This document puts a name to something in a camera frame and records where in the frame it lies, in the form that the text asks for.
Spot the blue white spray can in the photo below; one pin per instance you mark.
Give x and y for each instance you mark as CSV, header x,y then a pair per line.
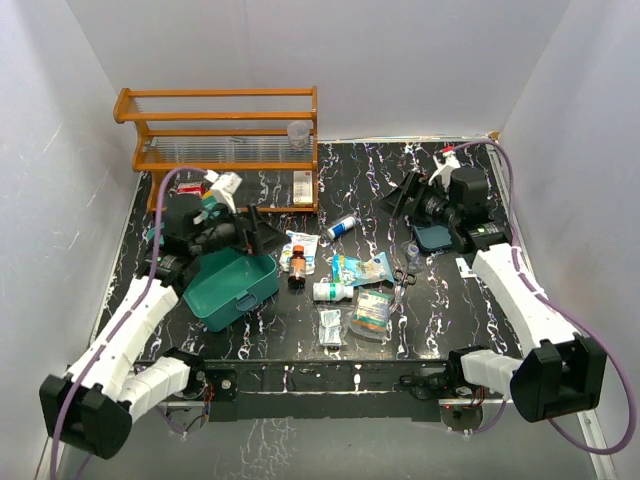
x,y
341,226

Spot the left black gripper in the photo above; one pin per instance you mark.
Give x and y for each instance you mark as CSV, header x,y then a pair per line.
x,y
263,237

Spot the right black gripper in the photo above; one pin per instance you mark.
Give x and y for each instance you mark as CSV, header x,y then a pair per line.
x,y
416,187

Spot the clear plastic measuring cup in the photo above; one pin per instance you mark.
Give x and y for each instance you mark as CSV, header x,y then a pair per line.
x,y
299,134

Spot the red white medicine box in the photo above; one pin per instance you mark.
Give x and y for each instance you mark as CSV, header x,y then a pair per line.
x,y
191,188

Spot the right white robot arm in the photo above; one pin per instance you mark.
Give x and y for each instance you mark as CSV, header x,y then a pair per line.
x,y
560,371

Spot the teal medicine kit box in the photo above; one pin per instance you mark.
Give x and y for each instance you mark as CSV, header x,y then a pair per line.
x,y
229,284

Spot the teal divided tray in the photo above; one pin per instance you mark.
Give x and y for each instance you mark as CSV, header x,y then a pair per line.
x,y
432,238

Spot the alcohol pad sachets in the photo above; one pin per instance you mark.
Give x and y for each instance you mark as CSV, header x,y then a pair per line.
x,y
333,325

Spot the white green pill bottle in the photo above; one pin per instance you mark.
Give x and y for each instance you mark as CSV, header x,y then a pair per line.
x,y
332,292

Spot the brown syrup bottle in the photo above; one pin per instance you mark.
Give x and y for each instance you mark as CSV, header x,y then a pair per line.
x,y
297,268

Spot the cotton swab bag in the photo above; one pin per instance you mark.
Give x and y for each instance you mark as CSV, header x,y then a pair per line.
x,y
351,271

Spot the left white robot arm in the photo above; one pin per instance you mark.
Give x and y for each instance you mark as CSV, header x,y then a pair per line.
x,y
94,405

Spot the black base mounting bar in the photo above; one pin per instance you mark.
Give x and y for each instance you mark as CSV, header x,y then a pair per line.
x,y
334,389

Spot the bandage roll packet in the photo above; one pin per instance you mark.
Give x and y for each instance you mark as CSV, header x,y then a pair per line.
x,y
370,317

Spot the small clear vial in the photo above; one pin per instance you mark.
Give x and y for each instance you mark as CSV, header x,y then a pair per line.
x,y
414,260

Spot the white paper card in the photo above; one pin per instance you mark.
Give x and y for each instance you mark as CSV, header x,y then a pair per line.
x,y
464,270

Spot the white upright medicine box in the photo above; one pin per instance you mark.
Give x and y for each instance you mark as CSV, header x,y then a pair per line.
x,y
303,189

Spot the orange wooden shelf rack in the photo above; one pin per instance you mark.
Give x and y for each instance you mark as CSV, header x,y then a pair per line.
x,y
242,130

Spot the black handled scissors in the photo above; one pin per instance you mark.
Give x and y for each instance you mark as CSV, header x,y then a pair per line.
x,y
402,280

